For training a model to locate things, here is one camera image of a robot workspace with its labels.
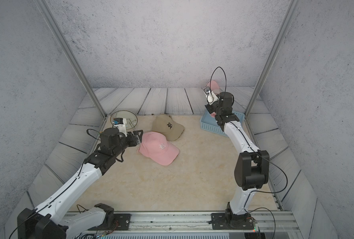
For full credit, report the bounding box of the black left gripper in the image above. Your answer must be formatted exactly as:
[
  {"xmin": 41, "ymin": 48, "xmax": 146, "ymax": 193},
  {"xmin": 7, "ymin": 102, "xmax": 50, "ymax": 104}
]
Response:
[{"xmin": 111, "ymin": 128, "xmax": 143, "ymax": 159}]

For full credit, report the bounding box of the pink baseball cap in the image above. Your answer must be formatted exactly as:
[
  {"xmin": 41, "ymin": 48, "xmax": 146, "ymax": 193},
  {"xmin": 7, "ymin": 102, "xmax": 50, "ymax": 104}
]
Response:
[
  {"xmin": 139, "ymin": 131, "xmax": 179, "ymax": 166},
  {"xmin": 206, "ymin": 80, "xmax": 221, "ymax": 95}
]

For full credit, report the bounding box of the beige baseball cap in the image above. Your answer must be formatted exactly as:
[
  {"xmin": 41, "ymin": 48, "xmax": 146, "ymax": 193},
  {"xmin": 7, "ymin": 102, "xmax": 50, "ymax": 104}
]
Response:
[{"xmin": 152, "ymin": 115, "xmax": 185, "ymax": 141}]

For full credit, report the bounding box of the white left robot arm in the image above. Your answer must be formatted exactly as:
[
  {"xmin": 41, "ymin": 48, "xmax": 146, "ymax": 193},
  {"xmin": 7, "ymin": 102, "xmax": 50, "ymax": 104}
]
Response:
[{"xmin": 14, "ymin": 127, "xmax": 144, "ymax": 239}]

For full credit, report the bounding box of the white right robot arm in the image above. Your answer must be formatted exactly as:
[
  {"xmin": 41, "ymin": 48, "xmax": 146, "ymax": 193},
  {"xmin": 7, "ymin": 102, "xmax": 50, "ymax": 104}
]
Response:
[{"xmin": 204, "ymin": 87, "xmax": 269, "ymax": 229}]

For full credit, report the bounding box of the green glass plate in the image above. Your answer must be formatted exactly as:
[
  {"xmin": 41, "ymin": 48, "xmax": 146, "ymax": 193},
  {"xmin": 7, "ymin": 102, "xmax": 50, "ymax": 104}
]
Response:
[{"xmin": 110, "ymin": 110, "xmax": 139, "ymax": 131}]

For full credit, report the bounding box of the light blue perforated basket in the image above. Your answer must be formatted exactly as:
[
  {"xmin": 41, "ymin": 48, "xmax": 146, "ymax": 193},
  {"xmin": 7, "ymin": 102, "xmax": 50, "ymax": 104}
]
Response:
[{"xmin": 200, "ymin": 111, "xmax": 228, "ymax": 137}]

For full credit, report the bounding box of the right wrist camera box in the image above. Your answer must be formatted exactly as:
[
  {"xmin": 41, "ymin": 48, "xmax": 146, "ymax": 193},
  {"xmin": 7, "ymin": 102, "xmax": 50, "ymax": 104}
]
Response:
[{"xmin": 203, "ymin": 86, "xmax": 218, "ymax": 105}]

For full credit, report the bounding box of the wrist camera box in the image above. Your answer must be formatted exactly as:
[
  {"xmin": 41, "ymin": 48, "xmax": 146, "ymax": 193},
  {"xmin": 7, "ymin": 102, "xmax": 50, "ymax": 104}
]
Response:
[
  {"xmin": 203, "ymin": 86, "xmax": 218, "ymax": 105},
  {"xmin": 112, "ymin": 118, "xmax": 127, "ymax": 136}
]

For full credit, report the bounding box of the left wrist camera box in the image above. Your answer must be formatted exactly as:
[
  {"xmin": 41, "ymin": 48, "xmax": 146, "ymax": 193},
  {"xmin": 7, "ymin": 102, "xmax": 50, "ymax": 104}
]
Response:
[{"xmin": 112, "ymin": 118, "xmax": 127, "ymax": 136}]

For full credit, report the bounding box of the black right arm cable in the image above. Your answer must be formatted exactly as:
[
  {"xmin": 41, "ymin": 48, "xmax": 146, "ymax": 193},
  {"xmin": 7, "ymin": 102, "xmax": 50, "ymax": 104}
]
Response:
[{"xmin": 208, "ymin": 66, "xmax": 289, "ymax": 239}]

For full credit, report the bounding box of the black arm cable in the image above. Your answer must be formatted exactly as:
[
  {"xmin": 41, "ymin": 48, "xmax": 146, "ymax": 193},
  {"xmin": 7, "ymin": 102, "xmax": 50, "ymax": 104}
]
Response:
[
  {"xmin": 208, "ymin": 66, "xmax": 289, "ymax": 239},
  {"xmin": 8, "ymin": 128, "xmax": 127, "ymax": 239}
]

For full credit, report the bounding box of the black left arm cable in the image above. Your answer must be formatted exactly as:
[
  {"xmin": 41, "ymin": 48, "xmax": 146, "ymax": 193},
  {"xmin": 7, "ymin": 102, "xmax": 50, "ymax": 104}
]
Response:
[{"xmin": 8, "ymin": 128, "xmax": 127, "ymax": 239}]

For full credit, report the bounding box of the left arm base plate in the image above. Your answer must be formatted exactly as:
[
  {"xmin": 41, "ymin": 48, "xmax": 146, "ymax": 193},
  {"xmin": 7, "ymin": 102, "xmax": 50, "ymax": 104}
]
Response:
[{"xmin": 88, "ymin": 213, "xmax": 132, "ymax": 231}]

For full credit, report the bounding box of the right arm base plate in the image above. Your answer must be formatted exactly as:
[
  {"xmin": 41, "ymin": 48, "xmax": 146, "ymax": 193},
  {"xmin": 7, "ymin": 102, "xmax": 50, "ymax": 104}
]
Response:
[{"xmin": 208, "ymin": 213, "xmax": 256, "ymax": 231}]

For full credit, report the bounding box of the aluminium front rail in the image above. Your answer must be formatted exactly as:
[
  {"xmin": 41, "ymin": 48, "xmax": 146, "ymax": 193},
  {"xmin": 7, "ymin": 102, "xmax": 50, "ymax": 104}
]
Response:
[{"xmin": 113, "ymin": 211, "xmax": 303, "ymax": 239}]

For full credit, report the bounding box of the right aluminium frame post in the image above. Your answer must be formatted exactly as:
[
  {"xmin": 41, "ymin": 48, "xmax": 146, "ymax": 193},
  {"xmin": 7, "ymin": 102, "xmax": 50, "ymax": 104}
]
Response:
[{"xmin": 245, "ymin": 0, "xmax": 301, "ymax": 118}]

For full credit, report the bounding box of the aluminium frame post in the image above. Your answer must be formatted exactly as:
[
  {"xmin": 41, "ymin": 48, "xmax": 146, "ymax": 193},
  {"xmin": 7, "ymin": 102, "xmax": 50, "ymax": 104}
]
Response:
[
  {"xmin": 245, "ymin": 0, "xmax": 301, "ymax": 118},
  {"xmin": 34, "ymin": 0, "xmax": 107, "ymax": 118}
]

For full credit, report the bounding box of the left aluminium frame post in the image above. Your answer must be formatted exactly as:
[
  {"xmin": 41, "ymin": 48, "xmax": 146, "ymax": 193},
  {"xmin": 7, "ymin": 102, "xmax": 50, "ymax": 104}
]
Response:
[{"xmin": 34, "ymin": 0, "xmax": 107, "ymax": 118}]

